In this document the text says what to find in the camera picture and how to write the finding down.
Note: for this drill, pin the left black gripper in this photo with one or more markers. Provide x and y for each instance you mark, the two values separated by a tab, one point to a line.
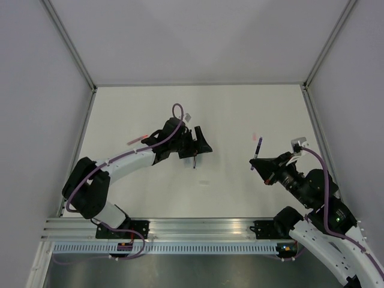
201	146

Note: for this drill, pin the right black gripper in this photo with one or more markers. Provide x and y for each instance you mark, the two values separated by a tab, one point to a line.
270	168

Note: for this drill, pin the purple gel pen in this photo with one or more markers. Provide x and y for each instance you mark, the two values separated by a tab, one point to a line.
258	147

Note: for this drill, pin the clear pen cap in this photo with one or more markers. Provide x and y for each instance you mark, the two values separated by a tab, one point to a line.
205	182

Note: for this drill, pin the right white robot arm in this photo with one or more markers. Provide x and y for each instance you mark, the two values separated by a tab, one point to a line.
330	231

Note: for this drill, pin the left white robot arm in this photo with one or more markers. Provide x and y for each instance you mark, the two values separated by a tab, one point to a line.
88	185

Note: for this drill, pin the red highlighter marker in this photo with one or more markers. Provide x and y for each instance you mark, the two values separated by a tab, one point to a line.
137	140

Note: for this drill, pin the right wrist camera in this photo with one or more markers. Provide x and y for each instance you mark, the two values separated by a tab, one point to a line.
298	146

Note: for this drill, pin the left aluminium frame post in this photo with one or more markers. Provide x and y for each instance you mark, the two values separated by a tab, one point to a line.
68	43

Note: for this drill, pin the aluminium frame post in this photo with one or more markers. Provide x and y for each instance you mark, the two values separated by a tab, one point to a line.
68	43
340	23

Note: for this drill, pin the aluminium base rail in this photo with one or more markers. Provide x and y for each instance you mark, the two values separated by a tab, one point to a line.
162	230

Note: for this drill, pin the right aluminium frame post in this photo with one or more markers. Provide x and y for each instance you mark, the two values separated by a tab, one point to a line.
340	23

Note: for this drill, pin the white slotted cable duct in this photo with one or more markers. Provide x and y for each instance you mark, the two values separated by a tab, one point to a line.
218	248

